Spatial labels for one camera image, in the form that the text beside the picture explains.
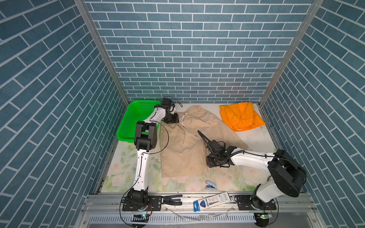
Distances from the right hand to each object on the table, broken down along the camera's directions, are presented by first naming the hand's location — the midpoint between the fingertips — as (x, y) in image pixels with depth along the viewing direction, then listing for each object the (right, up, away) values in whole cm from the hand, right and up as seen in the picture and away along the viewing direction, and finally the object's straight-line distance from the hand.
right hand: (207, 161), depth 88 cm
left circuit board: (-37, -24, -16) cm, 47 cm away
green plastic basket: (-53, +33, +24) cm, 66 cm away
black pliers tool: (-23, -16, -15) cm, 31 cm away
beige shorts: (-15, +9, +7) cm, 19 cm away
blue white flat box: (0, -17, -15) cm, 22 cm away
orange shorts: (+28, +28, +20) cm, 44 cm away
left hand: (-22, +25, +20) cm, 39 cm away
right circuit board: (+27, -22, -18) cm, 39 cm away
